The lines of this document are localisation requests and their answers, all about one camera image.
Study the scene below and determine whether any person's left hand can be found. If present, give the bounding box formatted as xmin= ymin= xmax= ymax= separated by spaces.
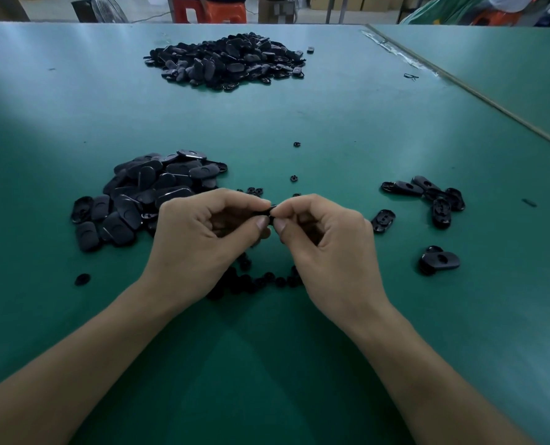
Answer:
xmin=140 ymin=188 xmax=274 ymax=316

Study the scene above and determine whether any person's right hand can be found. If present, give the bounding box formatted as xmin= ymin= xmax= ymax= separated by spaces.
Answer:
xmin=271 ymin=194 xmax=393 ymax=345

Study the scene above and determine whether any pile of small black buttons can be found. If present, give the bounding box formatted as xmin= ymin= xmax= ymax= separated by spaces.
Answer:
xmin=207 ymin=187 xmax=304 ymax=300

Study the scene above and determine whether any pile of black oval shells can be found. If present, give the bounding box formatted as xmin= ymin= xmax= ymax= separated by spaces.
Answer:
xmin=371 ymin=175 xmax=466 ymax=277

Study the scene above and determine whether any person's left forearm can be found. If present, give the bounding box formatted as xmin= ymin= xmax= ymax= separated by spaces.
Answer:
xmin=0 ymin=282 xmax=188 ymax=445

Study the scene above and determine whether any person's right forearm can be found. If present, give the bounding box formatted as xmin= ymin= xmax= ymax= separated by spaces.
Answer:
xmin=351 ymin=312 xmax=534 ymax=445

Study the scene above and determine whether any red plastic stool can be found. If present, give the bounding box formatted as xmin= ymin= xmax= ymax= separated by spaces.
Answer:
xmin=468 ymin=9 xmax=520 ymax=27
xmin=171 ymin=0 xmax=203 ymax=24
xmin=201 ymin=0 xmax=247 ymax=24

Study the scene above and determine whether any small open cardboard box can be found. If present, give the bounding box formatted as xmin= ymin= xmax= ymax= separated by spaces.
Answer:
xmin=258 ymin=0 xmax=297 ymax=24

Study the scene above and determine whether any grey floor fan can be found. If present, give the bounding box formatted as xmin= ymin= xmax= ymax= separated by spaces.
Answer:
xmin=71 ymin=0 xmax=129 ymax=24

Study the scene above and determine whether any green striped bag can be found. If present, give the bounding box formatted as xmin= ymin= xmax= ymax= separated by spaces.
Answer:
xmin=400 ymin=0 xmax=489 ymax=26

